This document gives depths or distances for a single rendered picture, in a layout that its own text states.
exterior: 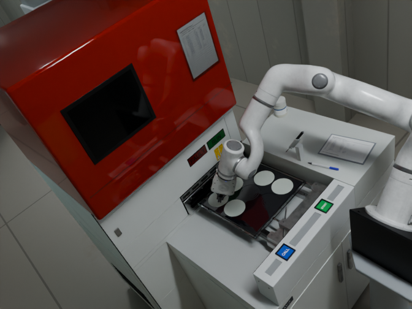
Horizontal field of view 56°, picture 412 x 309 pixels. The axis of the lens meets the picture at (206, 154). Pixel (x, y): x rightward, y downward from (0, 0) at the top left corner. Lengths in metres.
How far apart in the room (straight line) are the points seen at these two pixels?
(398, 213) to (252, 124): 0.60
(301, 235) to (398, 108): 0.58
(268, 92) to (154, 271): 1.02
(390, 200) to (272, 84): 0.58
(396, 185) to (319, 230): 0.33
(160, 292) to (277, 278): 0.77
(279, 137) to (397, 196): 0.71
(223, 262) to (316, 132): 0.77
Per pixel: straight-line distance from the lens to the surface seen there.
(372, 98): 1.44
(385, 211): 1.50
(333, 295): 2.01
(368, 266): 1.64
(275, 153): 1.88
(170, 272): 2.02
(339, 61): 3.19
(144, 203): 1.69
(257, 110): 1.47
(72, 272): 3.25
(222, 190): 1.66
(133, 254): 1.80
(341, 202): 1.64
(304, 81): 1.39
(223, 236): 1.80
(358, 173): 1.74
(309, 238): 1.54
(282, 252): 1.51
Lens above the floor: 2.21
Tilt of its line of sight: 38 degrees down
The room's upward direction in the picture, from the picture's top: 21 degrees counter-clockwise
